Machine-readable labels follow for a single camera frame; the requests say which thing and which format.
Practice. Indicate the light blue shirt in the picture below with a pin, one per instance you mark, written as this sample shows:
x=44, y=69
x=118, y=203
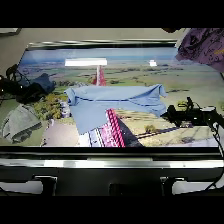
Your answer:
x=100, y=106

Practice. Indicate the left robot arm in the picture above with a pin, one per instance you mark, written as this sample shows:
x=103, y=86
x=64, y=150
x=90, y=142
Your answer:
x=23, y=91

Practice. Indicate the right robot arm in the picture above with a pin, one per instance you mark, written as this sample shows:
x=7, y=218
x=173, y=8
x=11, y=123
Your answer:
x=208, y=117

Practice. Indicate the purple printed garment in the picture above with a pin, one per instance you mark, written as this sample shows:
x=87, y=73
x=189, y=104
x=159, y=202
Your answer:
x=203, y=46

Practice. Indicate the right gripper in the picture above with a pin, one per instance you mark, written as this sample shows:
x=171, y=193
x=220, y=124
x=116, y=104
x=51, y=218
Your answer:
x=174, y=116

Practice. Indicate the silver frame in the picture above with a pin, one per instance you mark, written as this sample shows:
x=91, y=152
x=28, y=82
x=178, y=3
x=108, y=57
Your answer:
x=110, y=163

